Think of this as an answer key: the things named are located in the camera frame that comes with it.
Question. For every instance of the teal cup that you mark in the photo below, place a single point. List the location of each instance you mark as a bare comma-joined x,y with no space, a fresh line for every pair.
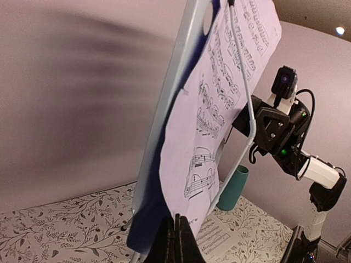
233,189

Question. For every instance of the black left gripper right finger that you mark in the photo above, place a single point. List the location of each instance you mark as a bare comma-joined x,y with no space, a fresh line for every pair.
186,248

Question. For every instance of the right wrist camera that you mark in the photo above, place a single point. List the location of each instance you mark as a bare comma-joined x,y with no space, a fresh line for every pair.
284,89

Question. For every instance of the white sheet music page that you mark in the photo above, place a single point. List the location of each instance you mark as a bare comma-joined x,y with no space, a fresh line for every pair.
213,238

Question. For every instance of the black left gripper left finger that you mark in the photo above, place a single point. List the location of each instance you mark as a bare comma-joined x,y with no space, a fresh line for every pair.
162,249

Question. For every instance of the light blue music stand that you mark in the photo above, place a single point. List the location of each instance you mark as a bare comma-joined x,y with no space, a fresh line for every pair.
149,207

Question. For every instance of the floral patterned table mat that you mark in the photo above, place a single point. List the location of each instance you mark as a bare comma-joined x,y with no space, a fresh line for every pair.
88,229

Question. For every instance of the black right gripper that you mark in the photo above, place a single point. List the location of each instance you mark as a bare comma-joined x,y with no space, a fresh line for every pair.
255,120

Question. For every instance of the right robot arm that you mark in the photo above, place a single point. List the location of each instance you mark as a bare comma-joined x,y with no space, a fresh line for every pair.
328,183

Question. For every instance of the purple sheet music page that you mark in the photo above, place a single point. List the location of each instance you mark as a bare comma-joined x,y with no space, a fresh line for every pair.
238,48

